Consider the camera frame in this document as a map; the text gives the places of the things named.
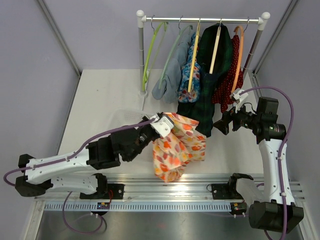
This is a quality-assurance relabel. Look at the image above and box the pale green plastic hanger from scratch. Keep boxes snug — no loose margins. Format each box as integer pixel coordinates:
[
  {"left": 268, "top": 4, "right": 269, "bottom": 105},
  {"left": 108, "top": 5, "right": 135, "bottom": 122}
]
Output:
[{"left": 158, "top": 16, "right": 193, "bottom": 90}]

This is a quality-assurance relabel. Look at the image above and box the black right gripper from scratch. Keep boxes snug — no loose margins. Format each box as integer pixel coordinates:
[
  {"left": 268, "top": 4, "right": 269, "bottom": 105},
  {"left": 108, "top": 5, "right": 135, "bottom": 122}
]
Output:
[{"left": 213, "top": 100, "right": 261, "bottom": 135}]

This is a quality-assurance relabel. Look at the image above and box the orange floral white skirt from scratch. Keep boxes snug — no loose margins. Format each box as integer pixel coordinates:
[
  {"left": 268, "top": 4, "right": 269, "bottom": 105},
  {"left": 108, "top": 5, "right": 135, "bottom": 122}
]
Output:
[{"left": 152, "top": 112, "right": 207, "bottom": 183}]

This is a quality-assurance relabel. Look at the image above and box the red polka dot skirt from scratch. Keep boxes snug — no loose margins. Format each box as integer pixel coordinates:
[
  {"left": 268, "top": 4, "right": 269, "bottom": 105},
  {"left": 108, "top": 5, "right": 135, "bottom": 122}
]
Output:
[{"left": 211, "top": 35, "right": 244, "bottom": 113}]

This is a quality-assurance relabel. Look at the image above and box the blue floral skirt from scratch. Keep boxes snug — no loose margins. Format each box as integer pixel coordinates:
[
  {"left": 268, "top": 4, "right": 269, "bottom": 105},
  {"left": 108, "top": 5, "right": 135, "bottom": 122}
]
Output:
[{"left": 177, "top": 32, "right": 203, "bottom": 104}]

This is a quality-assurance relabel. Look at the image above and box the yellow plastic hanger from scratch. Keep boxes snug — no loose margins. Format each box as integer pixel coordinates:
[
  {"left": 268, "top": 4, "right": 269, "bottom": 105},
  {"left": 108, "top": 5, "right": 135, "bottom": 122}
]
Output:
[{"left": 187, "top": 20, "right": 201, "bottom": 93}]

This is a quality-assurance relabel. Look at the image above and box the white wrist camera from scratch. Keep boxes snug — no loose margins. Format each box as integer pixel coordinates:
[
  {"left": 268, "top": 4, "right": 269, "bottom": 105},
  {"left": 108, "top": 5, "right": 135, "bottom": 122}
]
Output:
[
  {"left": 150, "top": 112, "right": 175, "bottom": 138},
  {"left": 230, "top": 88, "right": 249, "bottom": 113}
]

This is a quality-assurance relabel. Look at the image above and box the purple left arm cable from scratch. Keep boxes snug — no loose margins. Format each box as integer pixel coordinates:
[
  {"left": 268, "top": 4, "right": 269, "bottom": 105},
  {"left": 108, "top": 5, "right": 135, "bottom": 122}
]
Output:
[{"left": 2, "top": 117, "right": 156, "bottom": 236}]

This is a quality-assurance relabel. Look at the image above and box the metal clothes rack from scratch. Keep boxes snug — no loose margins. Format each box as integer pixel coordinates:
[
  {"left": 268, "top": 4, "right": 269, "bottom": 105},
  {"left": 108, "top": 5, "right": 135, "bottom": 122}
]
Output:
[{"left": 136, "top": 10, "right": 271, "bottom": 99}]

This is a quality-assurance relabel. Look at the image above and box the light blue denim skirt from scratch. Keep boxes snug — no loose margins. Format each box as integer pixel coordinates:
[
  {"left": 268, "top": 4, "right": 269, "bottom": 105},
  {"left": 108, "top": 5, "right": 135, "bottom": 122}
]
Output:
[{"left": 151, "top": 33, "right": 193, "bottom": 104}]

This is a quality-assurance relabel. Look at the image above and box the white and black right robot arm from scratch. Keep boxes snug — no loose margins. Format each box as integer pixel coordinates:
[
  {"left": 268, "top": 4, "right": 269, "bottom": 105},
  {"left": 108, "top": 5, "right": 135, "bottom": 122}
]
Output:
[{"left": 211, "top": 97, "right": 304, "bottom": 236}]

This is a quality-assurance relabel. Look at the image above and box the lime green plastic hanger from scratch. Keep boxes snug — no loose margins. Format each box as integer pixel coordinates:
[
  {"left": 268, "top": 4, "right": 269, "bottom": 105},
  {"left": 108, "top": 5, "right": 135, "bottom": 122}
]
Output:
[{"left": 141, "top": 14, "right": 169, "bottom": 92}]

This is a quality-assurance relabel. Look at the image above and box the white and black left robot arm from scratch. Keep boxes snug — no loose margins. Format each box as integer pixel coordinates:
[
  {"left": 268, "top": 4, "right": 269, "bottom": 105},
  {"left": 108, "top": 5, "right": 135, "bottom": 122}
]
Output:
[{"left": 14, "top": 119, "right": 161, "bottom": 199}]

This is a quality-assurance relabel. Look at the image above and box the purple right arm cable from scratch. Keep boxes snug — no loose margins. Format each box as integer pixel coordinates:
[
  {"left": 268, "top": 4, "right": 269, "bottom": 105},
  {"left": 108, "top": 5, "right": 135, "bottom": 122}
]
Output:
[{"left": 235, "top": 85, "right": 294, "bottom": 240}]

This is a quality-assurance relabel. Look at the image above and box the cream plastic hanger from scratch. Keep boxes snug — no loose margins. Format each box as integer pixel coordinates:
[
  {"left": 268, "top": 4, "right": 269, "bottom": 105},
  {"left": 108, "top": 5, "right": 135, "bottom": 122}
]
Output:
[{"left": 209, "top": 20, "right": 222, "bottom": 74}]

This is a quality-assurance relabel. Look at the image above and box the white plastic mesh basket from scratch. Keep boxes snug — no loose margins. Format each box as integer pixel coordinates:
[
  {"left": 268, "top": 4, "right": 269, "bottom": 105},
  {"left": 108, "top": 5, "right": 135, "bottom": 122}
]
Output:
[{"left": 108, "top": 108, "right": 153, "bottom": 129}]

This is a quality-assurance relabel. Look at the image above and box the dark green plaid skirt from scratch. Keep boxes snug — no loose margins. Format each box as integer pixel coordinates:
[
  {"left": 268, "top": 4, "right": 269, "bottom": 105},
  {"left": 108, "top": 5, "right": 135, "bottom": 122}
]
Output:
[{"left": 177, "top": 23, "right": 233, "bottom": 138}]

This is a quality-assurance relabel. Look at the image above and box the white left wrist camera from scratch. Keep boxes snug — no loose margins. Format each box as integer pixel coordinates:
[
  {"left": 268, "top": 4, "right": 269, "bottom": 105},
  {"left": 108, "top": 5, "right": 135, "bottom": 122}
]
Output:
[{"left": 150, "top": 112, "right": 175, "bottom": 138}]

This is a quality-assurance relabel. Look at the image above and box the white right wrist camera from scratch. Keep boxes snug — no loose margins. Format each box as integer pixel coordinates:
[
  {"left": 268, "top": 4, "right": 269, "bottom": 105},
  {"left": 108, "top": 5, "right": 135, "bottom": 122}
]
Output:
[{"left": 230, "top": 88, "right": 249, "bottom": 113}]

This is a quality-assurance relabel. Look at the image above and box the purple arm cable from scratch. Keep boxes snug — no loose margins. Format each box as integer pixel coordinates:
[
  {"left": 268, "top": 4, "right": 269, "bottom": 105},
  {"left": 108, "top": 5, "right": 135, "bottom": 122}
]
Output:
[
  {"left": 2, "top": 117, "right": 156, "bottom": 236},
  {"left": 235, "top": 85, "right": 294, "bottom": 240}
]

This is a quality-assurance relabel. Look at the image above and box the aluminium mounting rail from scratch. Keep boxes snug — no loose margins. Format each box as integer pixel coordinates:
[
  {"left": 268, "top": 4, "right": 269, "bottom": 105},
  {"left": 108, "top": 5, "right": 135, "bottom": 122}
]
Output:
[{"left": 34, "top": 174, "right": 236, "bottom": 212}]

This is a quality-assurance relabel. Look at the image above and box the orange plastic hanger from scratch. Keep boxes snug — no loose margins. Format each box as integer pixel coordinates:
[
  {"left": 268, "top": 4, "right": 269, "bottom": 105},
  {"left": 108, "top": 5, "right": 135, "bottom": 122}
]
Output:
[{"left": 231, "top": 25, "right": 245, "bottom": 93}]

